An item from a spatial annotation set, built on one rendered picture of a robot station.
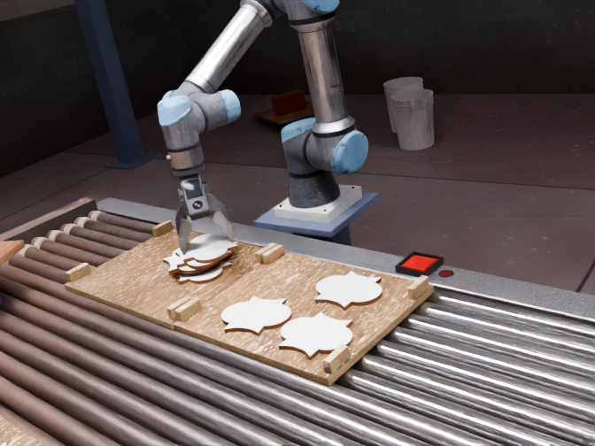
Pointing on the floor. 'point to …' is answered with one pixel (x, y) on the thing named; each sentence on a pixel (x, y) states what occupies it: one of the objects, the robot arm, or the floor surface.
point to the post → (112, 85)
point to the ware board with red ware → (288, 109)
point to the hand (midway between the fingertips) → (208, 247)
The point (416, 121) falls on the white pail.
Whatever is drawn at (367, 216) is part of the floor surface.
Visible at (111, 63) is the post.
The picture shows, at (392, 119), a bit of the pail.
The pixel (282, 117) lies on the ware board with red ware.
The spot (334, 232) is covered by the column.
